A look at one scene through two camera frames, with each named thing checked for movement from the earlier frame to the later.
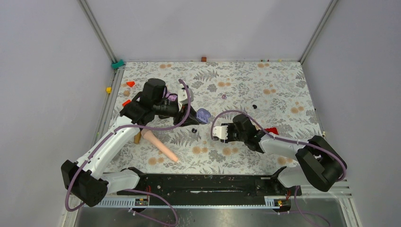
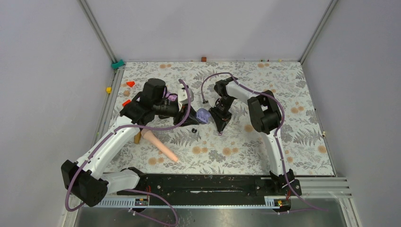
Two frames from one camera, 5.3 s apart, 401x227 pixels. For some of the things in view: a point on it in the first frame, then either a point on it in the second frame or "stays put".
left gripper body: x=177 y=108 stays put
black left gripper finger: x=191 y=119 stays put
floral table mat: x=275 y=95 stays put
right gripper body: x=231 y=132 -> x=224 y=106
